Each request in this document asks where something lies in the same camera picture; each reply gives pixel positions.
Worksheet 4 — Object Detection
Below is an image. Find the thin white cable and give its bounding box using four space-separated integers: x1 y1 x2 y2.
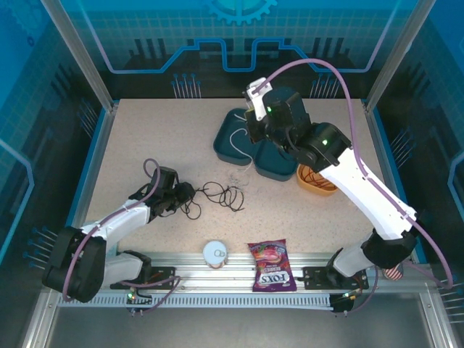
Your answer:
228 112 254 186

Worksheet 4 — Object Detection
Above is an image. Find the teal plastic bin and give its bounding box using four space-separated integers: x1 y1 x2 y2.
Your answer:
212 107 257 167
252 139 299 182

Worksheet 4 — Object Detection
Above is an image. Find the silver tin can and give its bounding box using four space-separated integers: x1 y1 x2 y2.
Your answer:
202 239 230 270

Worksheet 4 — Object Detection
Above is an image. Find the orange plastic bin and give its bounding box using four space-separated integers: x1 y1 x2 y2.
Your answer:
296 162 341 199

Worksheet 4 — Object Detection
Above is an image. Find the purple candy bag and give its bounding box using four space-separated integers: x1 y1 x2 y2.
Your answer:
247 238 298 293

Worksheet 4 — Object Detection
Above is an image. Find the black power connector block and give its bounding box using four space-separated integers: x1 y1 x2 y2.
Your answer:
330 292 355 316
125 291 153 316

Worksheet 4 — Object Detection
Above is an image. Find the flag print can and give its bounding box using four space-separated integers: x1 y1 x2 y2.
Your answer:
382 262 405 282

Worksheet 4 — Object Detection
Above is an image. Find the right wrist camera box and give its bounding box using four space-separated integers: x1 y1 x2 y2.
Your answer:
243 78 273 123

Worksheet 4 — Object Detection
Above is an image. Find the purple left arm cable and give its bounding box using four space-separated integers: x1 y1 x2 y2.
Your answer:
62 158 182 315

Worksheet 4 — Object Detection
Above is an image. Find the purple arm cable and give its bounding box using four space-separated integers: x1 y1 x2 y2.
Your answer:
62 158 182 315
253 57 454 315

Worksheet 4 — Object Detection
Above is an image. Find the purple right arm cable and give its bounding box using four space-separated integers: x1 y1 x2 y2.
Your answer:
253 57 454 315

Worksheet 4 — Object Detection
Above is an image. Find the aluminium table side rail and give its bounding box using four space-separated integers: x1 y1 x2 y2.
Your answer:
59 103 119 264
363 101 418 262

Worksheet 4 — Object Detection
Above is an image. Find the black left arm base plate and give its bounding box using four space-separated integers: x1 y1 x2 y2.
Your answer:
110 266 177 291

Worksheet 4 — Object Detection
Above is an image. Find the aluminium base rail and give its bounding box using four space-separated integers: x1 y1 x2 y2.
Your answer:
46 249 436 295

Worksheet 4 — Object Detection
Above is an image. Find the slotted grey cable duct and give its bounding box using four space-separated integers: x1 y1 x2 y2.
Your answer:
57 293 334 309

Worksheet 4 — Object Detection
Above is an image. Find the aluminium frame post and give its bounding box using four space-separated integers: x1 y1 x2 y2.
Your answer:
39 0 119 112
362 0 434 113

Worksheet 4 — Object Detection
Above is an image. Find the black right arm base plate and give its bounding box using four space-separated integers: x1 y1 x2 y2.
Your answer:
302 266 370 291

